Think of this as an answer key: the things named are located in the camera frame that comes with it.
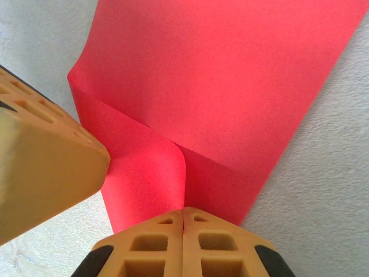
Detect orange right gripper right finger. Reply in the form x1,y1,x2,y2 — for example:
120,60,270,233
183,207,295,277

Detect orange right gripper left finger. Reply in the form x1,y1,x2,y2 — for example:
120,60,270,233
71,209,184,277

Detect red cloth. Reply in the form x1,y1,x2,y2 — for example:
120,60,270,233
67,0,369,234

